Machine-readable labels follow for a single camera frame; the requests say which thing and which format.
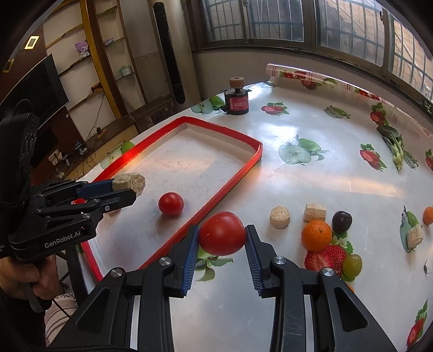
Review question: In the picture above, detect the rectangular beige wood block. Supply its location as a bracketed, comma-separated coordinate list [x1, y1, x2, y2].
[112, 172, 145, 197]

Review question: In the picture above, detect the red cherry tomato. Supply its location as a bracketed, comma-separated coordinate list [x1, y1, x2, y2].
[159, 192, 184, 216]

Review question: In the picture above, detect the left human hand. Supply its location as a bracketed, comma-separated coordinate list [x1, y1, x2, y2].
[1, 255, 62, 300]

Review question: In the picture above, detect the low wooden cabinet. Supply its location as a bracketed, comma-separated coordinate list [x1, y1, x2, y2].
[30, 116, 135, 184]

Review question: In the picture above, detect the green grape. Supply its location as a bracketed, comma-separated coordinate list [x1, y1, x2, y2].
[342, 254, 363, 279]

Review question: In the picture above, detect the red rimmed white tray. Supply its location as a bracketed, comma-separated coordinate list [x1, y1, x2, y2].
[82, 116, 263, 280]

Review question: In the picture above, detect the orange behind on left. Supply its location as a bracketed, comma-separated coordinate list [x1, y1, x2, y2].
[301, 220, 332, 252]

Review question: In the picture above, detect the dark purple plum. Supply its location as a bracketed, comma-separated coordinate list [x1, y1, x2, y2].
[332, 210, 352, 234]

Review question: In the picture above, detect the dark wooden stool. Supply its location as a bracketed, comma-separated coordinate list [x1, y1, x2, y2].
[130, 95, 174, 133]

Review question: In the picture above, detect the black television screen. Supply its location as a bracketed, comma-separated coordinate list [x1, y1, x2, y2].
[0, 53, 71, 170]

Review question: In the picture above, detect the far wood block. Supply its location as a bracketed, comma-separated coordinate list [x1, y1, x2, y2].
[406, 224, 424, 251]

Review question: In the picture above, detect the small far orange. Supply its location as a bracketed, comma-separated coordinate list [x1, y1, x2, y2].
[423, 206, 433, 226]

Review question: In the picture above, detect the fruit print tablecloth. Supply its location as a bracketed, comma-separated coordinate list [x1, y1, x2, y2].
[134, 64, 432, 351]

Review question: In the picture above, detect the purple plush toy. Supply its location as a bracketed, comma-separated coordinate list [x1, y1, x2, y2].
[75, 40, 90, 59]

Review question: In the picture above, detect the black red motor left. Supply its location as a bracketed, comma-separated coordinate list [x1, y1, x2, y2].
[221, 77, 250, 115]

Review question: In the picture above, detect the white standing air conditioner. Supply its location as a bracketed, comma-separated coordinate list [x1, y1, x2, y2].
[148, 1, 201, 111]

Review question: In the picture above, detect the green leafy vegetable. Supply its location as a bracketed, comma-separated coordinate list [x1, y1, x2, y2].
[376, 125, 418, 171]

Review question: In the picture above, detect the wooden wall shelf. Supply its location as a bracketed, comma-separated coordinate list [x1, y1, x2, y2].
[42, 1, 147, 140]

